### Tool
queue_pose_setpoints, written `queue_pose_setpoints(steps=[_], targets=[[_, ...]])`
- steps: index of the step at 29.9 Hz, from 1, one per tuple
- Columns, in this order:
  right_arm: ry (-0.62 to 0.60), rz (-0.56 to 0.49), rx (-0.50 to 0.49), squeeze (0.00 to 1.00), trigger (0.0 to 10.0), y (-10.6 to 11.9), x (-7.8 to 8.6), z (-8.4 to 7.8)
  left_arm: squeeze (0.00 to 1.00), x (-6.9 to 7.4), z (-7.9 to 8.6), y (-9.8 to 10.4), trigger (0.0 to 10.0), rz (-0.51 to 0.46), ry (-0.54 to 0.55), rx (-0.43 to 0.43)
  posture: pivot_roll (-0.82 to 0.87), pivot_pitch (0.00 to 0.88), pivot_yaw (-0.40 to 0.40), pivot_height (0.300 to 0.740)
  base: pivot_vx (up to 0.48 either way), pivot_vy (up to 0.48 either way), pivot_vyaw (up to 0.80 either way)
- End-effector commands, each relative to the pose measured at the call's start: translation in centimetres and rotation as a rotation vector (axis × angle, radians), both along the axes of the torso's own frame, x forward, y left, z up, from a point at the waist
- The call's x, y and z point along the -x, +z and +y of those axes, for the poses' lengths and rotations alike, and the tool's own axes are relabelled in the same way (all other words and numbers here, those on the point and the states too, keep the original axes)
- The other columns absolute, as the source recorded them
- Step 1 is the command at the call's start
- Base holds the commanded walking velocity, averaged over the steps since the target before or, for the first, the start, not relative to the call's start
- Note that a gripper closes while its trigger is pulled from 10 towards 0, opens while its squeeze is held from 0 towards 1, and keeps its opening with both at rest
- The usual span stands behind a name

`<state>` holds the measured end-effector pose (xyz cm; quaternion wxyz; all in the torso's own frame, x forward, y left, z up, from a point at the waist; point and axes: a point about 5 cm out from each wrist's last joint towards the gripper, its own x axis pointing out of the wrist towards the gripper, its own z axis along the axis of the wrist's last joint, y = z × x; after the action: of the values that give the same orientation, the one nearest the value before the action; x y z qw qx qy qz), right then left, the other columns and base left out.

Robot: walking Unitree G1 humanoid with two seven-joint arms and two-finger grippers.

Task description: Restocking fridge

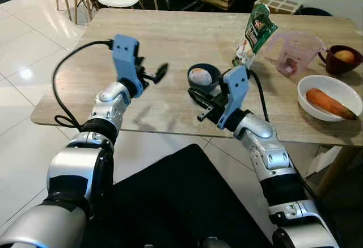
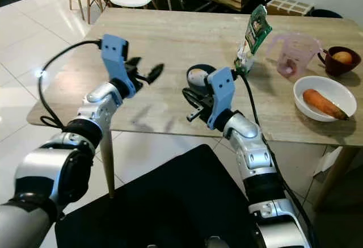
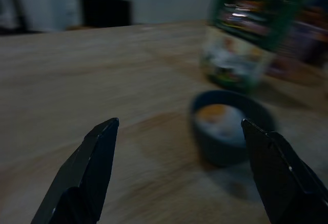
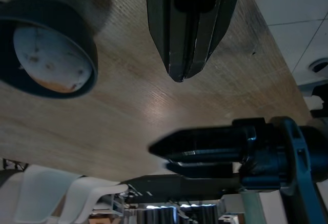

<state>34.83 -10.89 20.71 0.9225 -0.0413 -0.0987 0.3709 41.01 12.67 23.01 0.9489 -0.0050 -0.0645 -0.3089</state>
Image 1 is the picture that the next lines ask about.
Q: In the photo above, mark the grey robot right leg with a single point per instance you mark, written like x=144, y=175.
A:
x=215, y=243

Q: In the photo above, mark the round orange fruit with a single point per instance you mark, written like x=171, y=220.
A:
x=345, y=57

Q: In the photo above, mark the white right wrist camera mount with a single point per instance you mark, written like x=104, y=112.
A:
x=235, y=89

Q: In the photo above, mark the pale egg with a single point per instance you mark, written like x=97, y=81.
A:
x=200, y=76

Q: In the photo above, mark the pink plastic measuring jug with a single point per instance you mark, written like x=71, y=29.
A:
x=295, y=52

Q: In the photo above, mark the large white bowl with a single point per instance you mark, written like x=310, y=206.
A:
x=329, y=83

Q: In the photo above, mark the dark blue cup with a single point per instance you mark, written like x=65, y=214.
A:
x=193, y=81

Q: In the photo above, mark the green snack bag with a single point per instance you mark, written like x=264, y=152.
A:
x=255, y=32

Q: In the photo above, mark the light wooden table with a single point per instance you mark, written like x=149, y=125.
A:
x=170, y=38

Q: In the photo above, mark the orange carrot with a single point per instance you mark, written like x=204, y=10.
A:
x=329, y=103

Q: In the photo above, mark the dark blue round object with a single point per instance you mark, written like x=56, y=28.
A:
x=315, y=12

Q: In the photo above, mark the white lattice box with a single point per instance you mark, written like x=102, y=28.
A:
x=278, y=4

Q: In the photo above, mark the dark red cup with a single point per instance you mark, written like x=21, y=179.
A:
x=332, y=67

